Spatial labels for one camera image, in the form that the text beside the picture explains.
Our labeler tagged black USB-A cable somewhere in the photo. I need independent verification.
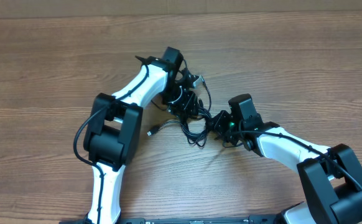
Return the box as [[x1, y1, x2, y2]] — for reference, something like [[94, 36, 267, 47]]
[[147, 107, 213, 147]]

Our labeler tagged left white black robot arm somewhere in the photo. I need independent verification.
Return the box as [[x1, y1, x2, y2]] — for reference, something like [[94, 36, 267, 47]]
[[73, 56, 204, 223]]

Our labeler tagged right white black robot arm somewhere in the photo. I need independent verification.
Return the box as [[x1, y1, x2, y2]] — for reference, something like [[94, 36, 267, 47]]
[[207, 111, 362, 224]]

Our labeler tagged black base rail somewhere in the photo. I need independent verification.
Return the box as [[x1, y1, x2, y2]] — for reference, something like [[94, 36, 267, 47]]
[[59, 213, 281, 224]]

